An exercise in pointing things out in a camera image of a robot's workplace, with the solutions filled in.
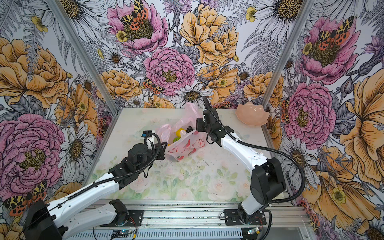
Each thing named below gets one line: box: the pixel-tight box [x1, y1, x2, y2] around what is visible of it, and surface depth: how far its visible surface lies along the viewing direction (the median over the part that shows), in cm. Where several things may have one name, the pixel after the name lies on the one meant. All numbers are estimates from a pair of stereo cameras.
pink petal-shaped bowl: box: [235, 101, 270, 126], surface depth 122 cm
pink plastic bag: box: [156, 102, 206, 161], surface depth 85 cm
